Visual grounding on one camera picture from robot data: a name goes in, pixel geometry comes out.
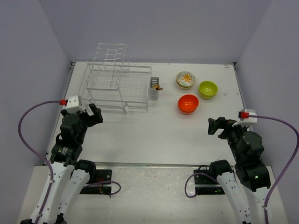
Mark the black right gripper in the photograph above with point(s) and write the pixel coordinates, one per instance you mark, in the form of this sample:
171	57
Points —
213	124

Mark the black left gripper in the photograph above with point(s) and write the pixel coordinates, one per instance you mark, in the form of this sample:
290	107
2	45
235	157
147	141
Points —
94	119

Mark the lime green bowl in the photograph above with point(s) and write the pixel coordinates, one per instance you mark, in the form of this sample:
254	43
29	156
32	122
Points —
206	97
208	87

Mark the blue patterned ceramic bowl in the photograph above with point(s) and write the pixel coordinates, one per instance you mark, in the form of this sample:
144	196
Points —
184	87

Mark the orange flower ceramic bowl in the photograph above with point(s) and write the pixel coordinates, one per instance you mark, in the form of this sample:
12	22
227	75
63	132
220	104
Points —
185	78

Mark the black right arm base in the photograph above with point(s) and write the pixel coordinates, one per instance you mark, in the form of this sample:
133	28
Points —
206	186

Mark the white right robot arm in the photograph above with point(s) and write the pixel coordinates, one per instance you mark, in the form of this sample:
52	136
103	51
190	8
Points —
247	184

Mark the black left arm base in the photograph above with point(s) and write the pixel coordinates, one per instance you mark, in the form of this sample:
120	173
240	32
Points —
100	176

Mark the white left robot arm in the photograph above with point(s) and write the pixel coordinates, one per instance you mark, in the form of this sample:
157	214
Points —
67	174

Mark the grey cutlery holder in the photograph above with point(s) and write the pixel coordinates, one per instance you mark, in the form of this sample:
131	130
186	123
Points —
152	91

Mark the gold spoon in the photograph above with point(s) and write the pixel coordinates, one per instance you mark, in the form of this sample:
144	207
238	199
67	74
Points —
157	87

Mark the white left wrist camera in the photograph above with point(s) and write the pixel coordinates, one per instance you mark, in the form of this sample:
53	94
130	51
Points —
74	104

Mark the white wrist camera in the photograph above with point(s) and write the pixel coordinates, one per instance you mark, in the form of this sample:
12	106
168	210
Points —
247	117
74	104

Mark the white wire dish rack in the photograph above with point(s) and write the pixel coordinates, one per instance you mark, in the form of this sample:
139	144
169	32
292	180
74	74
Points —
112	83

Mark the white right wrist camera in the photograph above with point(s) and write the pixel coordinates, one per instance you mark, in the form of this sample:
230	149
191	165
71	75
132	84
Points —
247	117

